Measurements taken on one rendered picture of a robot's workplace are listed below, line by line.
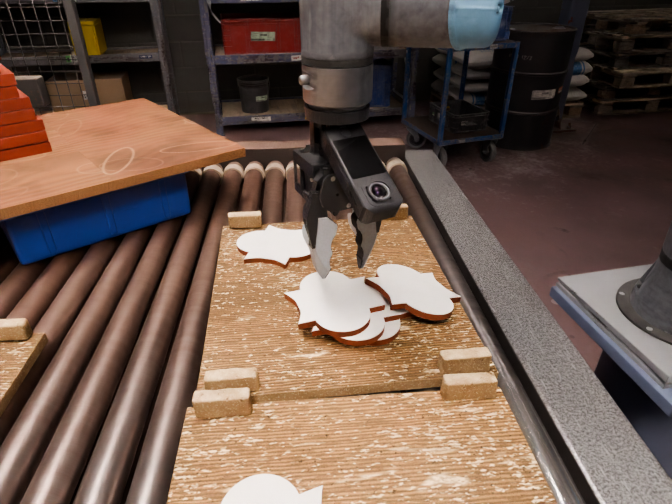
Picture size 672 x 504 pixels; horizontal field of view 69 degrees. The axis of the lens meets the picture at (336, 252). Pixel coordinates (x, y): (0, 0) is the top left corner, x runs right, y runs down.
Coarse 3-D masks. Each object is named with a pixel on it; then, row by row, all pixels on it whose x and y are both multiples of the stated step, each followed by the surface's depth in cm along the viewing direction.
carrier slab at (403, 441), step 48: (192, 432) 50; (240, 432) 50; (288, 432) 50; (336, 432) 50; (384, 432) 50; (432, 432) 50; (480, 432) 50; (192, 480) 46; (240, 480) 46; (288, 480) 46; (336, 480) 46; (384, 480) 46; (432, 480) 46; (480, 480) 46; (528, 480) 46
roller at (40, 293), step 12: (72, 252) 84; (84, 252) 87; (48, 264) 81; (60, 264) 81; (72, 264) 83; (48, 276) 78; (60, 276) 79; (36, 288) 75; (48, 288) 76; (60, 288) 78; (24, 300) 72; (36, 300) 73; (48, 300) 74; (12, 312) 70; (24, 312) 70; (36, 312) 71; (36, 324) 71
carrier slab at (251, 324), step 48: (336, 240) 84; (384, 240) 84; (240, 288) 72; (288, 288) 72; (240, 336) 63; (288, 336) 63; (432, 336) 63; (288, 384) 56; (336, 384) 56; (384, 384) 56; (432, 384) 57
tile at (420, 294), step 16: (384, 272) 71; (400, 272) 72; (416, 272) 73; (384, 288) 66; (400, 288) 67; (416, 288) 68; (432, 288) 69; (400, 304) 64; (416, 304) 64; (432, 304) 65; (448, 304) 66
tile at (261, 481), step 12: (252, 480) 44; (264, 480) 44; (276, 480) 44; (228, 492) 44; (240, 492) 44; (252, 492) 44; (264, 492) 44; (276, 492) 44; (288, 492) 44; (312, 492) 44
